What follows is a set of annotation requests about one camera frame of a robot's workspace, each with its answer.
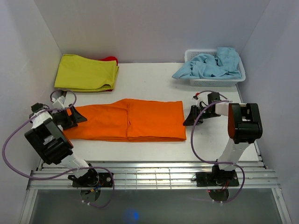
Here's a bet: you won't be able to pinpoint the folded red trousers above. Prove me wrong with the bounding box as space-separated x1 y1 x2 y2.
98 56 118 64

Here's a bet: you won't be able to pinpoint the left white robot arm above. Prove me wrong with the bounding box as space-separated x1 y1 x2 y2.
24 103 100 187

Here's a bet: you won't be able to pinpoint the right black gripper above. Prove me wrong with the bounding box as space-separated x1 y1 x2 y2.
183 105 221 126

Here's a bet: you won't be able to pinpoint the aluminium rail frame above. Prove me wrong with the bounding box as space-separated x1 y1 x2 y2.
19 86 292 224

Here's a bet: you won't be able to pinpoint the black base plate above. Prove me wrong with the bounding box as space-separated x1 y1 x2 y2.
71 172 113 188
196 171 240 187

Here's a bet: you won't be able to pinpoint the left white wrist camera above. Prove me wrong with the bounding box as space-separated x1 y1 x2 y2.
51 95 65 109

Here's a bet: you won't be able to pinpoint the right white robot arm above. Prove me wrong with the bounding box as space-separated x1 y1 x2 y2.
183 91 263 189

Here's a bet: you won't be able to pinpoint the folded yellow trousers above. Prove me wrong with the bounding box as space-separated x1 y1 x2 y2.
54 54 119 92

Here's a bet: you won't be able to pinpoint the white plastic basket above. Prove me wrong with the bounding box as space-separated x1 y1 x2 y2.
184 49 246 87

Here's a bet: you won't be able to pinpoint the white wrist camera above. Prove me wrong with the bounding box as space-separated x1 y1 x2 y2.
192 94 204 107
51 95 65 109

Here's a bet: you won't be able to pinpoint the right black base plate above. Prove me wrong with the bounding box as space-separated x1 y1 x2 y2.
196 171 240 187

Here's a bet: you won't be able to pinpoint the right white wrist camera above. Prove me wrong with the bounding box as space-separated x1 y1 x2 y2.
192 94 204 107

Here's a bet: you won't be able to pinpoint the light blue trousers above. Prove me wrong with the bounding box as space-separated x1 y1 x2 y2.
172 47 242 80

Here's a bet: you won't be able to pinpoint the orange trousers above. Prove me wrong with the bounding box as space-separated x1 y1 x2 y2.
64 98 186 142

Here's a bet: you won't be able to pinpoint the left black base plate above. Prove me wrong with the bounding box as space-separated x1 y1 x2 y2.
71 172 113 188

